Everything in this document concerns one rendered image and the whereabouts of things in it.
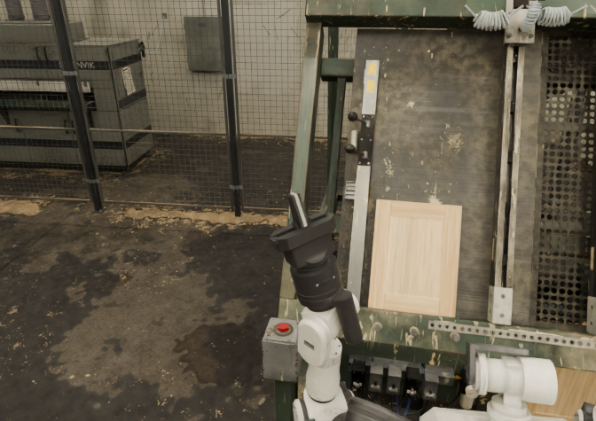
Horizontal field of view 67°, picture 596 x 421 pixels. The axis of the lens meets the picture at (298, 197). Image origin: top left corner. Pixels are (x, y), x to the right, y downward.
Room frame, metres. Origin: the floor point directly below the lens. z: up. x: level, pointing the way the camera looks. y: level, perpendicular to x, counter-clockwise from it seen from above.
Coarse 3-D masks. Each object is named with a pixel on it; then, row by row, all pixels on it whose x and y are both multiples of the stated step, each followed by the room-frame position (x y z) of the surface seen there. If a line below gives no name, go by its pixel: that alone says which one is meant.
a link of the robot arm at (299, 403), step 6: (348, 390) 0.72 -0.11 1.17; (294, 402) 0.69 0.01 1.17; (300, 402) 0.68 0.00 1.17; (294, 408) 0.68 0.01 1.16; (300, 408) 0.67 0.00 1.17; (306, 408) 0.67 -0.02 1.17; (330, 408) 0.66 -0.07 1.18; (336, 408) 0.66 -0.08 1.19; (294, 414) 0.69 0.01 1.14; (300, 414) 0.66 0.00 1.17; (306, 414) 0.66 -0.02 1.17; (318, 414) 0.65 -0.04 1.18; (324, 414) 0.62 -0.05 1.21; (330, 414) 0.60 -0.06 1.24; (336, 414) 0.58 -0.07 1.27; (294, 420) 0.69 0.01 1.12; (300, 420) 0.65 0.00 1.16; (306, 420) 0.64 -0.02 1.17; (312, 420) 0.64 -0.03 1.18; (318, 420) 0.62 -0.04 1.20; (324, 420) 0.59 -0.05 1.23; (330, 420) 0.57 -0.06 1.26
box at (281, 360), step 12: (276, 324) 1.21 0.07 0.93; (264, 336) 1.16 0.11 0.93; (276, 336) 1.16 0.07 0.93; (288, 336) 1.16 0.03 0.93; (264, 348) 1.14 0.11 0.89; (276, 348) 1.13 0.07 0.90; (288, 348) 1.13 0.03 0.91; (264, 360) 1.14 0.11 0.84; (276, 360) 1.13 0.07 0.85; (288, 360) 1.13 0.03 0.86; (300, 360) 1.17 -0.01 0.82; (264, 372) 1.14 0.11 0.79; (276, 372) 1.13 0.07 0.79; (288, 372) 1.13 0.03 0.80
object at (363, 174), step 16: (368, 64) 1.82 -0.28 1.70; (368, 96) 1.75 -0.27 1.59; (368, 112) 1.72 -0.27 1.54; (368, 176) 1.59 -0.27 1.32; (368, 192) 1.57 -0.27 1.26; (352, 224) 1.51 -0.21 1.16; (352, 240) 1.48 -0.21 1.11; (352, 256) 1.44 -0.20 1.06; (352, 272) 1.41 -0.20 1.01; (352, 288) 1.38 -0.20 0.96
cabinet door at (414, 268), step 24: (384, 216) 1.52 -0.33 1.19; (408, 216) 1.51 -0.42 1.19; (432, 216) 1.50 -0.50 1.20; (456, 216) 1.49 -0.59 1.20; (384, 240) 1.48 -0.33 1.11; (408, 240) 1.47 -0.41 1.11; (432, 240) 1.45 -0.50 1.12; (456, 240) 1.44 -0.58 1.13; (384, 264) 1.43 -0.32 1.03; (408, 264) 1.42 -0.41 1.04; (432, 264) 1.41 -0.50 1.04; (456, 264) 1.40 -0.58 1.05; (384, 288) 1.39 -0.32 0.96; (408, 288) 1.38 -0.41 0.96; (432, 288) 1.36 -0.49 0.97; (456, 288) 1.35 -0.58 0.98; (432, 312) 1.32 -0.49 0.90
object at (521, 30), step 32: (512, 0) 1.78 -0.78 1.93; (544, 0) 1.63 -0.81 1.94; (512, 32) 1.72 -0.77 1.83; (512, 64) 1.70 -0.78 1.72; (512, 96) 1.67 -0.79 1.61; (512, 128) 1.60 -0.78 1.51; (512, 160) 1.52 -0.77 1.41; (512, 192) 1.46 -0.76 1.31; (512, 224) 1.40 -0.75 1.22; (512, 256) 1.34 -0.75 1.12; (512, 288) 1.29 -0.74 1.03
